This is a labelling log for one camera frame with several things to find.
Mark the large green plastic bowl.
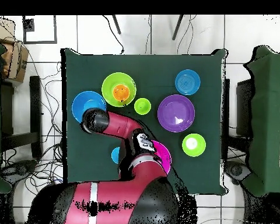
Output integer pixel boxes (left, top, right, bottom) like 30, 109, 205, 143
101, 72, 137, 108

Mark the thin black cable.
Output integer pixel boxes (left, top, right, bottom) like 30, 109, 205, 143
101, 15, 125, 55

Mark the pink plastic bowl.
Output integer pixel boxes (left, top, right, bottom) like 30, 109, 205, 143
151, 140, 173, 175

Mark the black tripod leg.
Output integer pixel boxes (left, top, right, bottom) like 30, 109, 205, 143
171, 15, 185, 41
111, 15, 122, 35

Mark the black metal stand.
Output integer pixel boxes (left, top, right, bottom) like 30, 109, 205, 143
1, 75, 43, 159

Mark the small green ribbed bowl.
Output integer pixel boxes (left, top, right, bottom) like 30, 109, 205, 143
181, 133, 207, 158

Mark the black square frame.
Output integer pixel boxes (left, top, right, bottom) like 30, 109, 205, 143
22, 15, 58, 44

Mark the cardboard box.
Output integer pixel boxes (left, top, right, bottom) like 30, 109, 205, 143
0, 39, 30, 84
0, 17, 16, 44

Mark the dark green tablecloth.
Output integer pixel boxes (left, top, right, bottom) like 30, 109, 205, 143
60, 48, 229, 196

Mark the orange plastic cup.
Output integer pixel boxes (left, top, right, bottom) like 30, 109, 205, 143
112, 83, 131, 103

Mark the small blue patterned bowl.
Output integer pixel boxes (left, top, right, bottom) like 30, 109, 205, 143
174, 69, 201, 96

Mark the blue plastic cup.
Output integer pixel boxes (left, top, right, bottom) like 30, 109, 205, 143
111, 146, 121, 165

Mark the purple plastic bowl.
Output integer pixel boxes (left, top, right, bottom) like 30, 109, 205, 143
157, 94, 196, 133

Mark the large blue plastic bowl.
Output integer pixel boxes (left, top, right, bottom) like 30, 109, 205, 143
71, 90, 107, 124

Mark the grey pedestal foot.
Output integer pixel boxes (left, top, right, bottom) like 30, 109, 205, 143
1, 159, 38, 185
224, 160, 252, 186

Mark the green plastic cup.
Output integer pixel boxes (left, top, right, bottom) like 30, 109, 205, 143
134, 97, 152, 116

